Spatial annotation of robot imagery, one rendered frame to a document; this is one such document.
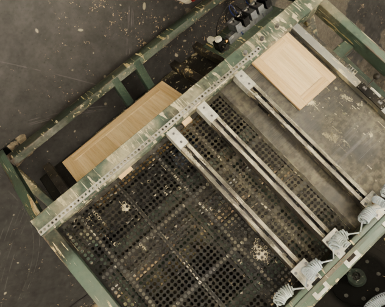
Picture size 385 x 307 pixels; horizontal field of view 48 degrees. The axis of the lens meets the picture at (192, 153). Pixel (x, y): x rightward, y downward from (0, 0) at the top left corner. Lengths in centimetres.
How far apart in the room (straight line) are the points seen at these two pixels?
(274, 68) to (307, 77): 21
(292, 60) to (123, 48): 120
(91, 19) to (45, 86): 54
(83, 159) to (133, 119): 42
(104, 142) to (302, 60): 138
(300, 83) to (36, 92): 170
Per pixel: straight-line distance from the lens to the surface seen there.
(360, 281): 290
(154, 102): 302
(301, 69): 274
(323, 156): 254
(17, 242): 368
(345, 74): 278
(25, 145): 303
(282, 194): 242
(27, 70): 300
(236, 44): 274
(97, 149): 296
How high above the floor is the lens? 271
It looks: 43 degrees down
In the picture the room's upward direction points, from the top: 129 degrees clockwise
